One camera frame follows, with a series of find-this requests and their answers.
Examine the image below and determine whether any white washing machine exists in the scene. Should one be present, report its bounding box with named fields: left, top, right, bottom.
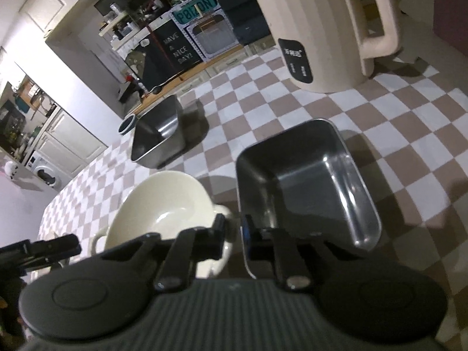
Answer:
left=27, top=154, right=65, bottom=192

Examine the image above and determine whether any deep square steel tray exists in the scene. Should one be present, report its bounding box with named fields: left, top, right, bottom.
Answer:
left=130, top=94, right=185, bottom=169

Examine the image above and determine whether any white plush toy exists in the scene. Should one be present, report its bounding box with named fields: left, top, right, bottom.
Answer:
left=1, top=160, right=19, bottom=180

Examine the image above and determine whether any cartoon creature poster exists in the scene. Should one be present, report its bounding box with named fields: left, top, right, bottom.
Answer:
left=126, top=49, right=147, bottom=80

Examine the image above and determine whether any cream electric kettle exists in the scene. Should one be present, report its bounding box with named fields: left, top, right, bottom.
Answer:
left=255, top=0, right=400, bottom=93

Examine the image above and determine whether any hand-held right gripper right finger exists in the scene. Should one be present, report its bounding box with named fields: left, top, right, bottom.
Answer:
left=242, top=214, right=354, bottom=290

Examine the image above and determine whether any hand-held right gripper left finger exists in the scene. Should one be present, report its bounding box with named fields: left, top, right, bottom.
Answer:
left=104, top=214, right=228, bottom=293

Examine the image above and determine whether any white door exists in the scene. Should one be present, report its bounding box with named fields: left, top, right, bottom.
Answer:
left=18, top=0, right=74, bottom=34

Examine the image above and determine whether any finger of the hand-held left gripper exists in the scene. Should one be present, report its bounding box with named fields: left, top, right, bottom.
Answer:
left=0, top=234, right=82, bottom=270

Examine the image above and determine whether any white framed poster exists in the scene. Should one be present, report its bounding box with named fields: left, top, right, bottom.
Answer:
left=171, top=0, right=244, bottom=61

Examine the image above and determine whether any dark grey box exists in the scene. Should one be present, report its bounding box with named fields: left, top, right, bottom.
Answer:
left=117, top=81, right=142, bottom=105

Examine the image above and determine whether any white kitchen cabinet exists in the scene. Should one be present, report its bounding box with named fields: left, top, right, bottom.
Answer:
left=36, top=109, right=110, bottom=188

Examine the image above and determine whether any brown white checkered tablecloth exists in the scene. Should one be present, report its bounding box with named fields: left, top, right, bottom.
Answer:
left=38, top=38, right=468, bottom=351

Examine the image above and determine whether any black lettered poster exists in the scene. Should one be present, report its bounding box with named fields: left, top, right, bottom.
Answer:
left=142, top=25, right=204, bottom=89

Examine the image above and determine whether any cream bowl with handles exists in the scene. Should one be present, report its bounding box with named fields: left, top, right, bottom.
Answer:
left=91, top=171, right=233, bottom=279

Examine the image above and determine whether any black bin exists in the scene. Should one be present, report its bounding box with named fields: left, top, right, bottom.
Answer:
left=117, top=113, right=138, bottom=136

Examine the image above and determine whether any shallow square steel tray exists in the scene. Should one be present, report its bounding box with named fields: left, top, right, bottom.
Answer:
left=235, top=118, right=381, bottom=279

